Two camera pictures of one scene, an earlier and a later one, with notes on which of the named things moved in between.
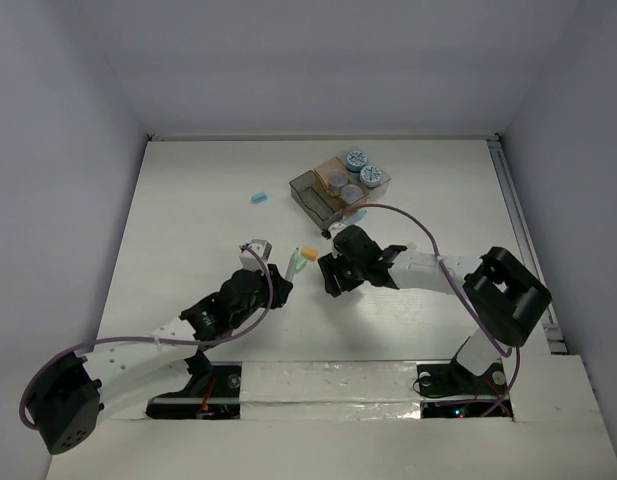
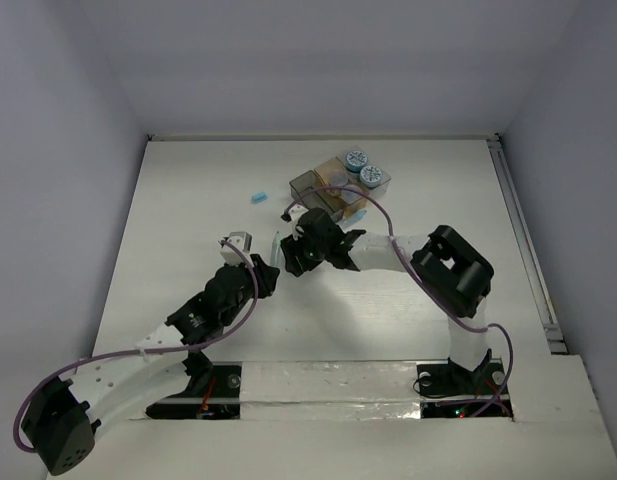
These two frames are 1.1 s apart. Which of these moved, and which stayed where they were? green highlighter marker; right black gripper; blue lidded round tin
Moved: right black gripper; green highlighter marker
Stayed: blue lidded round tin
